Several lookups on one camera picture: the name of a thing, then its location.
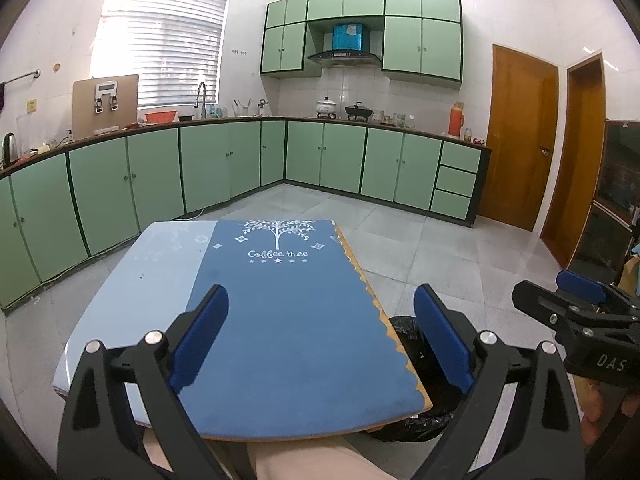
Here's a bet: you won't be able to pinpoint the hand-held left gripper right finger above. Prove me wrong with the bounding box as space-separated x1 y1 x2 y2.
410 283 586 480

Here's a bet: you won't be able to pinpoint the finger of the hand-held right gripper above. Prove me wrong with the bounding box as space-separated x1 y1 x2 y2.
556 270 640 318
511 280 608 343

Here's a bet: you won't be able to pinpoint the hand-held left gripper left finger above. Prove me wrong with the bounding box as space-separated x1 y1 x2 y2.
56 284 236 480

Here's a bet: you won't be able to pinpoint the trash bin with black bag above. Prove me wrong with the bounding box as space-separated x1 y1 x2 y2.
367 316 466 443

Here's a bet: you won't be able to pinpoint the person's right hand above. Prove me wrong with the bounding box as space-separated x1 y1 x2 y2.
580 380 607 425

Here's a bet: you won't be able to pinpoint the dark glass cabinet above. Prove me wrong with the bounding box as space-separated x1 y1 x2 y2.
569 119 640 286

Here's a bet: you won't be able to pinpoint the dark blue table mat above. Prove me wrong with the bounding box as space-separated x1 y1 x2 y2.
170 219 433 443

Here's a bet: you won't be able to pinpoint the person's left leg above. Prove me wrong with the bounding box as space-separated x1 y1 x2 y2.
142 427 168 480

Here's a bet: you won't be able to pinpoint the person's leg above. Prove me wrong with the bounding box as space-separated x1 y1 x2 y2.
247 434 396 480
142 427 168 480

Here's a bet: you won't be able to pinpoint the wooden door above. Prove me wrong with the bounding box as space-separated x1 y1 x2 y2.
540 52 607 271
480 43 560 232

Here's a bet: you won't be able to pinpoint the person's right leg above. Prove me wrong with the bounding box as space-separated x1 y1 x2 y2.
247 434 396 480

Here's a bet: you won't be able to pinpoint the green base kitchen cabinets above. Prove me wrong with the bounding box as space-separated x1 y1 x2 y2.
0 119 492 311

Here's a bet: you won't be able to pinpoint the red thermos flask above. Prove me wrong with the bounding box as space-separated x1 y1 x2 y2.
447 101 466 138

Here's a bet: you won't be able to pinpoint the wooden board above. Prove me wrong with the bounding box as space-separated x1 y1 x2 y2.
71 74 140 141

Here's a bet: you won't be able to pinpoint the white device on board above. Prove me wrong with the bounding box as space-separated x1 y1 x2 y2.
93 81 121 113

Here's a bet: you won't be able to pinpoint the electric kettle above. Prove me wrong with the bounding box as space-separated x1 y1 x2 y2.
1 131 20 165

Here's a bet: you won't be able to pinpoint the white window blind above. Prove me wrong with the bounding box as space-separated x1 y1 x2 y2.
92 0 231 108

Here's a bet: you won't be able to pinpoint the range hood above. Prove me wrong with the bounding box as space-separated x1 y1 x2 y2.
306 49 383 68

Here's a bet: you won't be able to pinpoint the green wall kitchen cabinets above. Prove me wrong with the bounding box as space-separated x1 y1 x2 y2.
260 0 463 90

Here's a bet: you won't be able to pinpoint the metal towel rail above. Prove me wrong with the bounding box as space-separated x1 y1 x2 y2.
0 69 41 86

